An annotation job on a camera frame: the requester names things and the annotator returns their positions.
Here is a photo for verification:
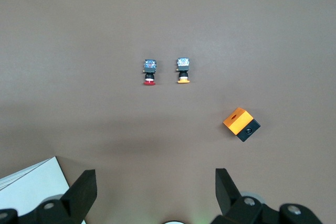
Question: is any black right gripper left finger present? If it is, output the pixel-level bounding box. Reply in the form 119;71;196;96
0;169;98;224

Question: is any white drawer cabinet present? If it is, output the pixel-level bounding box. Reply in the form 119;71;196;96
0;156;87;224

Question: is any orange and black switch box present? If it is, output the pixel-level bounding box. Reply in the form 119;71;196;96
222;107;262;143

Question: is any red push button switch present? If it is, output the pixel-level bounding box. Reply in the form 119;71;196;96
141;58;158;87

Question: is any brown table mat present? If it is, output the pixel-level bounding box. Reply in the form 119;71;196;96
0;0;336;224

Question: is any yellow push button switch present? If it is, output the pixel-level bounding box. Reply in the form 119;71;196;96
175;56;192;85

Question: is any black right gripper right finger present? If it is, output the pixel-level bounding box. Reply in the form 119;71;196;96
209;168;324;224

